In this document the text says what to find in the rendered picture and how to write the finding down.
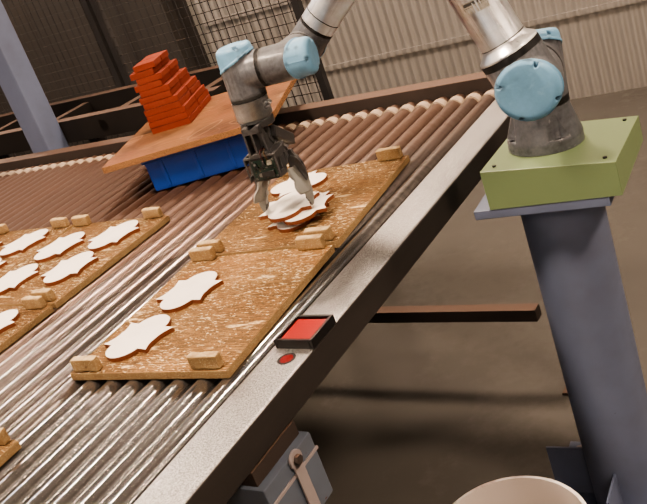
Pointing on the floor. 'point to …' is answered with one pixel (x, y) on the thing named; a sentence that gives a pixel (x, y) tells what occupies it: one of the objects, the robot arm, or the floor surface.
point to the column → (592, 352)
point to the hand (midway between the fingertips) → (289, 204)
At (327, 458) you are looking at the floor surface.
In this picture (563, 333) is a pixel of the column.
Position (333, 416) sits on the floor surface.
